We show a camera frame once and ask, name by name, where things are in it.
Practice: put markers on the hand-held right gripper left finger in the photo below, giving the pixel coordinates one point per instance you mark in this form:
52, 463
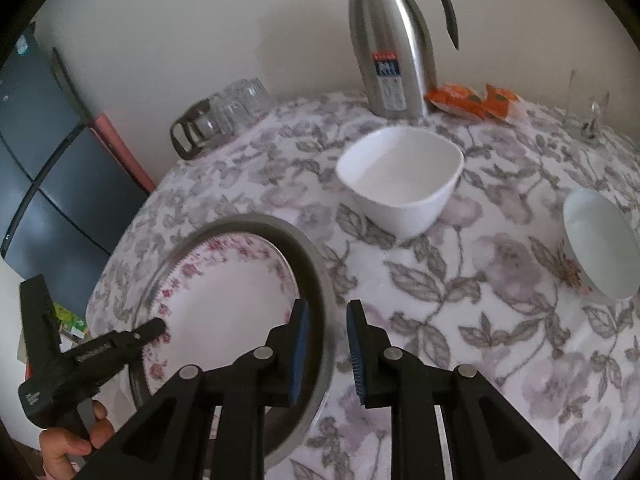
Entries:
299, 355

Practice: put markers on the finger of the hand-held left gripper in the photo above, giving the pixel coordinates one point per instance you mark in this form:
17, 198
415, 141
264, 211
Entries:
147, 332

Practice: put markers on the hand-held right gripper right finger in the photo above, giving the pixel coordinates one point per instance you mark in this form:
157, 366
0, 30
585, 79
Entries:
356, 355

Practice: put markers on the stainless steel plate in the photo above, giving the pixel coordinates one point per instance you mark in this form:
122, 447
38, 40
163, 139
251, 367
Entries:
320, 280

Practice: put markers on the pink floral rimmed plate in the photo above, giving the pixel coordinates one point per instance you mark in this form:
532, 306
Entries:
225, 300

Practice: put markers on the white square bowl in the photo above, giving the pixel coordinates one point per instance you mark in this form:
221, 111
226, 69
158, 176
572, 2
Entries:
400, 175

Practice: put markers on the person's left hand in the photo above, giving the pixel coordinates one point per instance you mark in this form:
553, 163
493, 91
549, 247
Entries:
57, 447

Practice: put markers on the green packet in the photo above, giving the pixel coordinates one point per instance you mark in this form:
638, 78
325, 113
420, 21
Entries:
72, 322

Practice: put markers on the pink foam roll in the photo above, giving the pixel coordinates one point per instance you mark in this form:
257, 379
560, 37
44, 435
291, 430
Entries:
125, 155

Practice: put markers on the dark blue refrigerator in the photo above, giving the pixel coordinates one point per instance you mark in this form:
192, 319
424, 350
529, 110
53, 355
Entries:
55, 175

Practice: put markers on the clear glass cup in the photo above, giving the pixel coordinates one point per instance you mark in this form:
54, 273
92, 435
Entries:
232, 117
247, 95

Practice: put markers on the pale blue round bowl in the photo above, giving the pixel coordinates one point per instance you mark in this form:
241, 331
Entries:
600, 245

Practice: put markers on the stainless steel thermos jug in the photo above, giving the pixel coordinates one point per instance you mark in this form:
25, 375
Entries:
390, 45

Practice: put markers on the clear glass mug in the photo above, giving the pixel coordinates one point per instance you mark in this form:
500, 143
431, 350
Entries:
575, 105

